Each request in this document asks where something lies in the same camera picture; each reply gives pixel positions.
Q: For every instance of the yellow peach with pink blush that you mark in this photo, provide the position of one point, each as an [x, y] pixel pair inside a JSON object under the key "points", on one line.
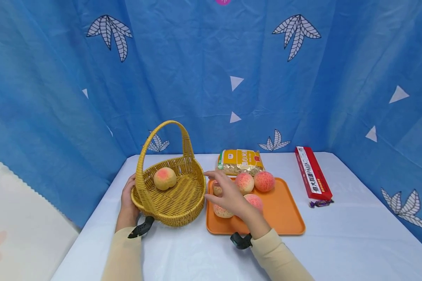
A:
{"points": [[164, 179]]}

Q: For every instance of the person's right hand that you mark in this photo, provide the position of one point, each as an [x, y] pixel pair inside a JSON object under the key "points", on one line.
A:
{"points": [[232, 199]]}

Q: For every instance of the person's left forearm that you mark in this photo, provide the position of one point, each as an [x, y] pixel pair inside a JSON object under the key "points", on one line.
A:
{"points": [[123, 253]]}

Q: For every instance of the deep pink peach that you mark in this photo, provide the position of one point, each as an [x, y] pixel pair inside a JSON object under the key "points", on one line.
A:
{"points": [[264, 182]]}

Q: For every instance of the pink and cream peach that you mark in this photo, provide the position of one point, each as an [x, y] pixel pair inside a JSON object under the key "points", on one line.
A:
{"points": [[217, 190], [245, 182], [256, 202], [222, 211]]}

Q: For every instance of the black wrist band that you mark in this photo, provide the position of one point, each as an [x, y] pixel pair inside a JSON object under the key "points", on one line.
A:
{"points": [[140, 229], [242, 241]]}

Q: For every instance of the person's right fingers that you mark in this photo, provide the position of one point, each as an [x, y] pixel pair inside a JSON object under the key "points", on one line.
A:
{"points": [[216, 175]]}

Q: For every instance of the red pasta box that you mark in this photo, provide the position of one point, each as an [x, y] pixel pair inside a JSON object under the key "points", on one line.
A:
{"points": [[312, 171]]}

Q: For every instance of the person's left hand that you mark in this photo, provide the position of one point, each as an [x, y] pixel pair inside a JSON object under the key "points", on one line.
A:
{"points": [[128, 201]]}

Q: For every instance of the person's right thumb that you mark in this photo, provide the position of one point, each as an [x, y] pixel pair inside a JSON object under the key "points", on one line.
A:
{"points": [[213, 198]]}

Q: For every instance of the orange tray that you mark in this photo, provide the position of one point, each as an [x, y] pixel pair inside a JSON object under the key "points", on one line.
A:
{"points": [[279, 210]]}

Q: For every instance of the person's right forearm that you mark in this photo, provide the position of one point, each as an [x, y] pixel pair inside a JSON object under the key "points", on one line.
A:
{"points": [[273, 251]]}

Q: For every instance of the person's left fingers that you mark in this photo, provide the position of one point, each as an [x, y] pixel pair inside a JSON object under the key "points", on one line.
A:
{"points": [[128, 185]]}

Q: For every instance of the yellow pasta bag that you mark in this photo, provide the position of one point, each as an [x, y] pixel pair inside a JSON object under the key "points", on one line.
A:
{"points": [[241, 160]]}

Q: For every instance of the purple wrapped candy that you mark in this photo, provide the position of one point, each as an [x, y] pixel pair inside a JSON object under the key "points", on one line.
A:
{"points": [[321, 203]]}

